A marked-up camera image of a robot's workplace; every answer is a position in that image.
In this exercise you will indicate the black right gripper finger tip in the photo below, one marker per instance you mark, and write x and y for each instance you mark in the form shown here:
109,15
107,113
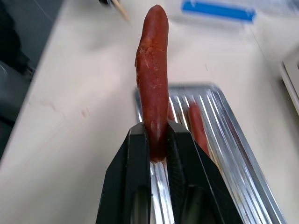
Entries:
106,1

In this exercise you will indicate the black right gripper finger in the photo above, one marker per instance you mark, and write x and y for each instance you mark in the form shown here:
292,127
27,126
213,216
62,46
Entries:
126,177
198,184

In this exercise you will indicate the wooden skewer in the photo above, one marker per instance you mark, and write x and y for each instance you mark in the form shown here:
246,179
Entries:
122,10

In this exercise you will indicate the red-brown sausage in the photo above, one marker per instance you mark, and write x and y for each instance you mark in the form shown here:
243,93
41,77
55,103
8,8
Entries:
198,126
153,81

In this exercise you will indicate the ribbed silver metal tray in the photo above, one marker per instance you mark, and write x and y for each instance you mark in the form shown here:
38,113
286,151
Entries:
231,149

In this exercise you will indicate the white tray edge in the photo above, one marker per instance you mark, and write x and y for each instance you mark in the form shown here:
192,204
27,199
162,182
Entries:
290,81

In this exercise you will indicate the blue and white box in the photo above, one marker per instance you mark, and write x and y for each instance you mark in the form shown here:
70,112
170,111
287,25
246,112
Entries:
218,10

